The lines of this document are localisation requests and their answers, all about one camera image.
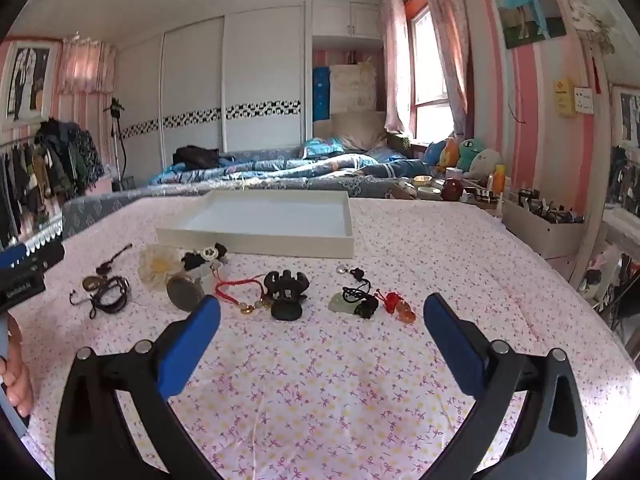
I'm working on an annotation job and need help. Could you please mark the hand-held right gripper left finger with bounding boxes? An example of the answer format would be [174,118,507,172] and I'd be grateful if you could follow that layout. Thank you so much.
[54,294,236,480]

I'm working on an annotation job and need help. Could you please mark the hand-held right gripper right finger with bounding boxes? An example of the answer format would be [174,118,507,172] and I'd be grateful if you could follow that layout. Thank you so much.
[423,292,588,480]

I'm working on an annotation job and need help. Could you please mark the black cable with adapter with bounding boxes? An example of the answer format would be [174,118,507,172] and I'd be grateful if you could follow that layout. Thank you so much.
[70,276,132,319]

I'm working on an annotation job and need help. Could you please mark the black claw hair clip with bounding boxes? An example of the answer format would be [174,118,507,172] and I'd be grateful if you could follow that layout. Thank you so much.
[263,270,309,321]

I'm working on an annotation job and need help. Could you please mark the white shallow tray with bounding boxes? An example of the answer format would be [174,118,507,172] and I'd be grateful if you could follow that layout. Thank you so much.
[156,190,355,261]

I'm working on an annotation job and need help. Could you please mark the person's left hand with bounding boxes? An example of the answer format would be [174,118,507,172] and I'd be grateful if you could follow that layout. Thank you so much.
[0,312,35,417]

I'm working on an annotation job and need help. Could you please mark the white lace trim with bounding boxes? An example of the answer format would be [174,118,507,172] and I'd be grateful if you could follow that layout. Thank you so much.
[20,215,64,257]

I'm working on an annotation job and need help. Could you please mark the round bronze compact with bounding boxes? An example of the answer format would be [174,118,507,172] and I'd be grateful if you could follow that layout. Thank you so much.
[166,274,202,312]

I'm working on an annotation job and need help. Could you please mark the rack of hanging clothes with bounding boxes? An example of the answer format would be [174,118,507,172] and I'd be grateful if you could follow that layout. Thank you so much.
[0,117,104,251]

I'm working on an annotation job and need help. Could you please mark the white storage box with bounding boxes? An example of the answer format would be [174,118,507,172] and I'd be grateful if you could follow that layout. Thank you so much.
[502,190,586,261]

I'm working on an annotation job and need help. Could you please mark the black floor stand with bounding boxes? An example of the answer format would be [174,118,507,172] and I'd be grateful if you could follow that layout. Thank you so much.
[102,97,136,191]

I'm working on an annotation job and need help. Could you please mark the white plush toy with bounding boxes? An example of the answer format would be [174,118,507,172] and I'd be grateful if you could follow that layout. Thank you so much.
[467,149,504,181]

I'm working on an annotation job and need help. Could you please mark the orange plush toy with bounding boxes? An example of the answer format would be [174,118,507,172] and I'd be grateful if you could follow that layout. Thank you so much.
[437,137,461,174]

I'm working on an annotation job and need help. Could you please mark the green plush toy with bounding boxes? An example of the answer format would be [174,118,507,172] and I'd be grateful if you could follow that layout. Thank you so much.
[457,139,494,171]

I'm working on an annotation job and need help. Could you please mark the framed black and white picture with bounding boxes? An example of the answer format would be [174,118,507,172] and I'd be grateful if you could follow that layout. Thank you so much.
[0,37,61,122]

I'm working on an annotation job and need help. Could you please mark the blue floral quilt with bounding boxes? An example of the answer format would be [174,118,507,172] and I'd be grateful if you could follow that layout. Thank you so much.
[150,150,431,187]

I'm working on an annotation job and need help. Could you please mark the pink door curtain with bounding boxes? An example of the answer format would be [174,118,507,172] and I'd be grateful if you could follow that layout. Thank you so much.
[56,36,117,97]

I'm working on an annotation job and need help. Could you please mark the beige pillow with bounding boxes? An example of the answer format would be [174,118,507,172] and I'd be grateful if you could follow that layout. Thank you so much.
[330,110,389,152]

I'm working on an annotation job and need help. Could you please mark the blue patterned pillow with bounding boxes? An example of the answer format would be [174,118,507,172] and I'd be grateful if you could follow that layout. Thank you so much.
[300,137,352,159]

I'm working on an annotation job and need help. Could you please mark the white sliding wardrobe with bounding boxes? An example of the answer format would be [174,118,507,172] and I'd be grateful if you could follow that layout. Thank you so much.
[115,2,308,186]

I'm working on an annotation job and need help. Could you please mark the window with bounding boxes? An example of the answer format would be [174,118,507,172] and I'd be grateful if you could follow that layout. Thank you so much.
[405,5,457,144]

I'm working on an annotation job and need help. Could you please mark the narrow pink window curtain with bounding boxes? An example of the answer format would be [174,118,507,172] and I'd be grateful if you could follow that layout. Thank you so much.
[382,0,416,136]

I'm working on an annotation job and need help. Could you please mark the cardboard boxes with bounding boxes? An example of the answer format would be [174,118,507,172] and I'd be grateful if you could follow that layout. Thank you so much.
[329,62,376,112]

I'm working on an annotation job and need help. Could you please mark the blue storage bag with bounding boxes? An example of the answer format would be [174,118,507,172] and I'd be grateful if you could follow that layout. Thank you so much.
[312,66,331,122]

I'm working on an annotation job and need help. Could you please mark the wide pink window curtain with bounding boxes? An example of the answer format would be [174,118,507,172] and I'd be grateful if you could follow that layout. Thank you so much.
[419,0,474,137]

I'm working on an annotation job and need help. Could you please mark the white overhead cabinet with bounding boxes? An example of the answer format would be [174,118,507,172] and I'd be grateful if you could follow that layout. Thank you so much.
[311,0,384,39]

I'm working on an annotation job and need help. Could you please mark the amber pendant on red cord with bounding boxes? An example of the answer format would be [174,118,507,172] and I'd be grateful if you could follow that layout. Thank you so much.
[375,288,417,324]

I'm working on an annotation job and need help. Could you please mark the red string bracelet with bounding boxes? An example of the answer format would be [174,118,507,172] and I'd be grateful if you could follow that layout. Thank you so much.
[215,275,267,316]

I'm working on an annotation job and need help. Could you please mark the black and white flower hair tie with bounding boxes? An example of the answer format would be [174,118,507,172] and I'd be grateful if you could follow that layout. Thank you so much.
[181,242,229,275]

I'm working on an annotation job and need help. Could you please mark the jade pendant on black cord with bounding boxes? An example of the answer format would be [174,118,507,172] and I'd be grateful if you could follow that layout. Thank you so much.
[327,284,380,321]

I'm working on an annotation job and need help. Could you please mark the silver pendant on black cord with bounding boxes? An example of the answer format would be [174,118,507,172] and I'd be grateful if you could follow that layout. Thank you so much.
[336,264,372,287]

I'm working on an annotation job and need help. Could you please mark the yellow wall box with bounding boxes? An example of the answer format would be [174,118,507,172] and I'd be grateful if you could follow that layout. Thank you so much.
[552,78,576,119]

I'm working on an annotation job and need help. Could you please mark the white wall socket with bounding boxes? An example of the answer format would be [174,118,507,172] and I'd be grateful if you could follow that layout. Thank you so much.
[572,87,596,114]

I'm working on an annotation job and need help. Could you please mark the framed wall photo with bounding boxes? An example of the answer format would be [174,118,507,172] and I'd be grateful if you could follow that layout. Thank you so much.
[610,85,640,151]

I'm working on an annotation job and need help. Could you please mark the wall poster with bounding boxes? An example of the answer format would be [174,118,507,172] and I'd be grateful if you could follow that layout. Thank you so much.
[492,0,569,51]

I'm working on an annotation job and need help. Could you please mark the dried flower wall decoration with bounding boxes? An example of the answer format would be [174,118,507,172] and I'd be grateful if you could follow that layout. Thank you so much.
[570,0,617,56]

